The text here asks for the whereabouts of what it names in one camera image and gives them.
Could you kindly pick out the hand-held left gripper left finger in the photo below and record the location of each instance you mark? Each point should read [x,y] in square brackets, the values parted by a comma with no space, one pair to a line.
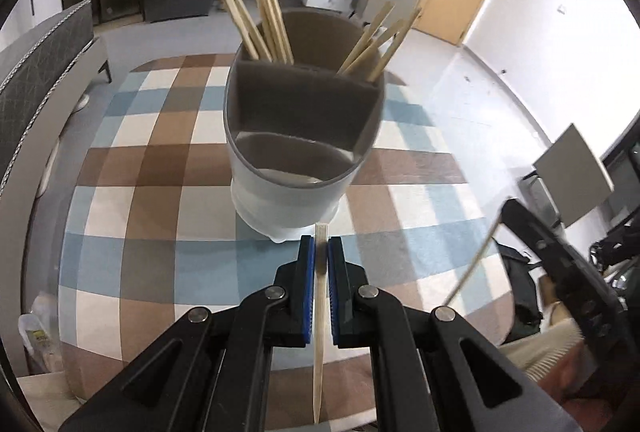
[309,312]

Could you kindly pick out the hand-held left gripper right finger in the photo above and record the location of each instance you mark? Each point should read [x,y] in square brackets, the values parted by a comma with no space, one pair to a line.
[334,312]

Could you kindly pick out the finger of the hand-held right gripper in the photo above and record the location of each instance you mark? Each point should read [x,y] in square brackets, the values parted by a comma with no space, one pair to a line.
[565,272]

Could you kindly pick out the wooden chopstick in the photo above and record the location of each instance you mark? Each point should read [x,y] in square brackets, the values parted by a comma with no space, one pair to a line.
[472,264]
[318,377]

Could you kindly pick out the white grey utensil holder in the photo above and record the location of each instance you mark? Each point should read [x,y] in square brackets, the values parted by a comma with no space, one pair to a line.
[285,202]

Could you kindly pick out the bunch of wooden chopsticks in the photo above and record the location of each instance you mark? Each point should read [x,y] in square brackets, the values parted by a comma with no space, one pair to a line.
[275,29]

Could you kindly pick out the black bag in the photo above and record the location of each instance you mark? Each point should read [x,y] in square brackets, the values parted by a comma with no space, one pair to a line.
[520,282]

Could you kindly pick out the cream knit cloth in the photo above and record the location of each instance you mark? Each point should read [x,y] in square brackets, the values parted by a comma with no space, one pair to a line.
[550,342]
[45,392]

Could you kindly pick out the plaid tablecloth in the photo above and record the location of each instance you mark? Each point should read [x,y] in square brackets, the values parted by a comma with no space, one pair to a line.
[150,237]

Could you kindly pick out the clear plastic bag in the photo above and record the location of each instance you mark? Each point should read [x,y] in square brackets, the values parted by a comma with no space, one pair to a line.
[40,337]

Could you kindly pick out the dark grey mattress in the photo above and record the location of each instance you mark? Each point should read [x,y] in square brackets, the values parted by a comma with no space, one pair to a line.
[35,81]

